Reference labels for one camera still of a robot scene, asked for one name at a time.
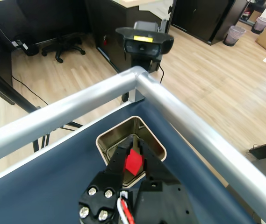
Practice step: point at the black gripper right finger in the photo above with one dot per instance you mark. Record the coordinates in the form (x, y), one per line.
(160, 196)

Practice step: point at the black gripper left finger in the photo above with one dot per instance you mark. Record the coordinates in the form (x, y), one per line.
(109, 182)

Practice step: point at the red cube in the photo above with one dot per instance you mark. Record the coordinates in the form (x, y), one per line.
(134, 163)

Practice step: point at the square metal container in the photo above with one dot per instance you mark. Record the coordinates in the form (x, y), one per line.
(132, 128)

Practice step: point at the dark blue mat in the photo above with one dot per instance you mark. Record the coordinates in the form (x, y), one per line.
(41, 182)

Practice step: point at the black tripod legs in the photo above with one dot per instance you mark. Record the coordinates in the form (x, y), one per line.
(37, 144)

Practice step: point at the black webcam stand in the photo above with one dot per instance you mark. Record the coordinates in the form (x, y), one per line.
(142, 61)

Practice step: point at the black webcam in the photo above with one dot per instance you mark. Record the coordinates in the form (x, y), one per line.
(146, 46)

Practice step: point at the red fire extinguisher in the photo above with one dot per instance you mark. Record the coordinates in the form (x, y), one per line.
(104, 40)

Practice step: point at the black office chair base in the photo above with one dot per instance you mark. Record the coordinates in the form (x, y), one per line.
(61, 46)

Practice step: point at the dark desk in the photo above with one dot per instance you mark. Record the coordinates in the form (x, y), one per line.
(109, 23)

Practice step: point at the mesh waste basket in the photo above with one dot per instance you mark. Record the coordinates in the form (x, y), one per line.
(234, 35)
(261, 23)

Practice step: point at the dark wooden cabinet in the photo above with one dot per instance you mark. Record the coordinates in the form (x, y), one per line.
(205, 18)

